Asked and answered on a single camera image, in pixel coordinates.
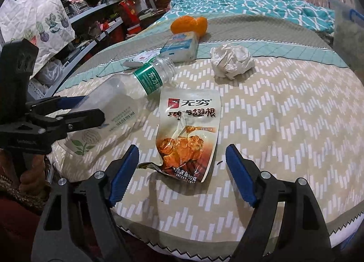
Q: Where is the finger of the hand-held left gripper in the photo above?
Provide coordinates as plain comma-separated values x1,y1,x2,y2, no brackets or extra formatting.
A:
26,95,95,110
28,108,106,135

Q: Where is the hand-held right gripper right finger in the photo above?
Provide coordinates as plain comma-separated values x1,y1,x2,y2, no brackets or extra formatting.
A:
225,143,332,262

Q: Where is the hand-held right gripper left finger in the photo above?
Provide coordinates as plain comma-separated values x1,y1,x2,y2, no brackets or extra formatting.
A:
33,144,140,262

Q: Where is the clear plastic bottle green label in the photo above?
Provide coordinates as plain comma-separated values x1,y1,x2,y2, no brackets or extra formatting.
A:
47,56,177,175

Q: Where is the beige snack packet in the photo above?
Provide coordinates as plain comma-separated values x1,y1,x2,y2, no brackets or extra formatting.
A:
138,84,219,183

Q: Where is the white tissue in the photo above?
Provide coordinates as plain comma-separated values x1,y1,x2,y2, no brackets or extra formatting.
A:
210,44,255,80

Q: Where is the white blue tissue packet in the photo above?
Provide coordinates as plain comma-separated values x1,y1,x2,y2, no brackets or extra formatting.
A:
159,31,200,62

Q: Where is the orange tangerine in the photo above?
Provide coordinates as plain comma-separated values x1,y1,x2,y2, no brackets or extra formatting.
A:
170,15,208,38

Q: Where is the person's left forearm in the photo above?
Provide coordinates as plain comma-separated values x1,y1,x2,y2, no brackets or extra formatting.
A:
0,175,47,223

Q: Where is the person's left hand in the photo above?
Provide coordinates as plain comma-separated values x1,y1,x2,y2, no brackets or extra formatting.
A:
15,153,49,196

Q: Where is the beige zigzag patterned bedsheet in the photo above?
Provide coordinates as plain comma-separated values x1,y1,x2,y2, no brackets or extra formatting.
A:
47,12,364,248

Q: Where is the white quilted plant print cover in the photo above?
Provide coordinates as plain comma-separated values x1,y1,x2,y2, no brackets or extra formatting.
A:
0,0,76,78

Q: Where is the small white red wrapper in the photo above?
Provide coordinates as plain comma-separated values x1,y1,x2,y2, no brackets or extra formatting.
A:
133,51,156,64

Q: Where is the grey metal shelf rack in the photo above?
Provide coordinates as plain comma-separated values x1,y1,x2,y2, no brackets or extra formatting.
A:
28,0,140,100

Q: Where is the red gift box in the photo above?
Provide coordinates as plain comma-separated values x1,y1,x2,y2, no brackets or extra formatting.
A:
117,0,143,37

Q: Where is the clear storage box blue handle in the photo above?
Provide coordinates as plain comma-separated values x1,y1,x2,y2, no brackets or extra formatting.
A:
327,0,364,61

